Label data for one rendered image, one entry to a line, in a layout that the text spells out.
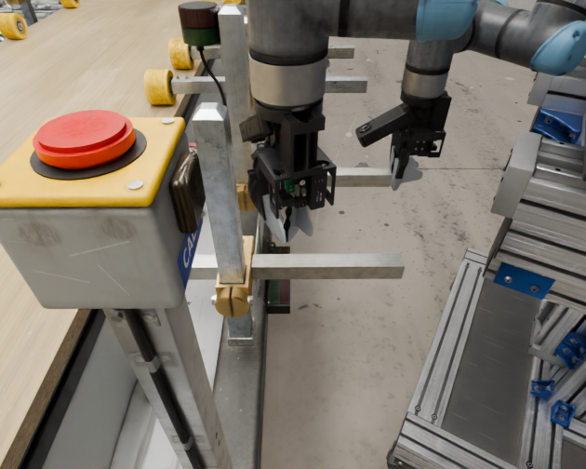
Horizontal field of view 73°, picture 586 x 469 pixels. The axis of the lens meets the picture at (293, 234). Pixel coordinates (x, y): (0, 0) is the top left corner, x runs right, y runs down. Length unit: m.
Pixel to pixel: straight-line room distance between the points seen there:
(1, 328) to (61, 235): 0.43
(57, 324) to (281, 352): 1.07
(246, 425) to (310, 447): 0.75
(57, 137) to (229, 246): 0.39
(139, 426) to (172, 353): 0.52
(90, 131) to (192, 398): 0.21
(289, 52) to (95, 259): 0.26
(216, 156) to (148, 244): 0.30
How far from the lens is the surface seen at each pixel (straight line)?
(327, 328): 1.61
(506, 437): 1.31
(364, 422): 1.44
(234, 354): 0.72
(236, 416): 0.67
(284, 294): 0.79
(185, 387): 0.31
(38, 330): 0.59
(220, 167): 0.48
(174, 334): 0.26
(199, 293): 0.93
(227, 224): 0.53
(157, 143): 0.20
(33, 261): 0.21
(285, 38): 0.38
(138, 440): 0.78
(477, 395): 1.34
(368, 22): 0.38
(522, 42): 0.76
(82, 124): 0.20
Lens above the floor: 1.31
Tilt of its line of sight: 41 degrees down
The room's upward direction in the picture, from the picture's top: straight up
